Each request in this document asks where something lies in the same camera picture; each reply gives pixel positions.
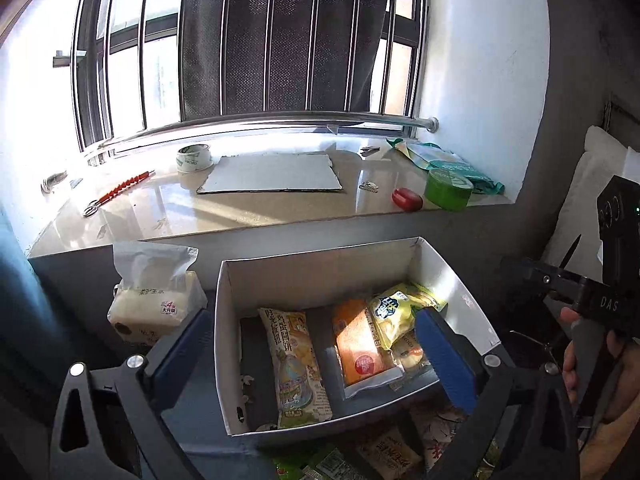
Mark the small beige snack packet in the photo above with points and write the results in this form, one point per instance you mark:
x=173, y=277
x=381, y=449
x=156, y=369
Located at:
x=388, y=454

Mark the dark grey hanging towel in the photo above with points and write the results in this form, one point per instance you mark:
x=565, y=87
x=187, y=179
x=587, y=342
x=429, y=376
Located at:
x=250, y=56

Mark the green round container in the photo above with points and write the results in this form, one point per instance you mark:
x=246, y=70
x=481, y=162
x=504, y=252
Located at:
x=447, y=189

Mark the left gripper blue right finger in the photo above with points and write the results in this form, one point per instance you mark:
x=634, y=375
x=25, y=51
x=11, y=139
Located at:
x=456, y=362

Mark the red small object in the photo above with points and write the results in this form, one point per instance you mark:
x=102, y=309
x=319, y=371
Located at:
x=407, y=200

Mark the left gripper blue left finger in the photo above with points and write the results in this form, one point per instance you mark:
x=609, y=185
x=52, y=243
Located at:
x=172, y=359

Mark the grey board on sill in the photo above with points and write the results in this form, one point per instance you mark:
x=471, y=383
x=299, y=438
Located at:
x=272, y=173

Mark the green plastic bag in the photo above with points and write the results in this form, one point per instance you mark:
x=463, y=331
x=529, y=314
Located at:
x=429, y=156

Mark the orange pink snack packet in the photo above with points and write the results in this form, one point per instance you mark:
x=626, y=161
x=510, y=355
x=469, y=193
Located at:
x=365, y=365

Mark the blue curtain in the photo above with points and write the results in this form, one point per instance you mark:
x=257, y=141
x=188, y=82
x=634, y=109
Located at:
x=22, y=381

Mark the tissue pack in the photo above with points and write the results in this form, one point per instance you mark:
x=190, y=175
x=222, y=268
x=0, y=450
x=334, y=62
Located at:
x=156, y=292

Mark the brown white patterned snack bag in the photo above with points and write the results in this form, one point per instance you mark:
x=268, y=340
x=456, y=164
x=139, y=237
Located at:
x=436, y=427

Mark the metal window rail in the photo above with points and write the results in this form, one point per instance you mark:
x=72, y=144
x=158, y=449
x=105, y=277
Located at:
x=279, y=118

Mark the green seaweed snack packet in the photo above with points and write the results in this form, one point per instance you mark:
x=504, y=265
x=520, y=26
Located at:
x=326, y=463

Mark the beige chip bag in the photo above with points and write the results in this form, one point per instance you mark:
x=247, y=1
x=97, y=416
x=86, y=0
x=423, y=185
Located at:
x=301, y=396

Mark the yellow green snack bag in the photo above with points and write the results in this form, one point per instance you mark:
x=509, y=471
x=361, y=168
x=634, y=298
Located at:
x=393, y=312

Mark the bread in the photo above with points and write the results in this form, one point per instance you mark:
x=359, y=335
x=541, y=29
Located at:
x=409, y=354

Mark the tape roll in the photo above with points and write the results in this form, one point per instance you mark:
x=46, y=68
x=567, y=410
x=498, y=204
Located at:
x=194, y=158

